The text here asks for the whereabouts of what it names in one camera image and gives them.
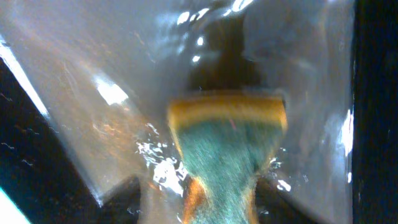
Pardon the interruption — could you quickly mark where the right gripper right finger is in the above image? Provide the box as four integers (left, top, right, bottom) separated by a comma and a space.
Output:
256, 179, 319, 224

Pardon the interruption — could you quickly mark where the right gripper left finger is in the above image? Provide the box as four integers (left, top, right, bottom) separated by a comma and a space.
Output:
96, 178, 141, 224

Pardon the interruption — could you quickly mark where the green yellow sponge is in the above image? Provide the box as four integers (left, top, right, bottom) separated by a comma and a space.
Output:
167, 93, 287, 223

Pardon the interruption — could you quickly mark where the teal plastic tray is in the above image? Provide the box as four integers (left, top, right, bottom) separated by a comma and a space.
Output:
0, 189, 30, 224

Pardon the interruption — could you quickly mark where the black tray with water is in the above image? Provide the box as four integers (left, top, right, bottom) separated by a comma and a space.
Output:
1, 1, 397, 223

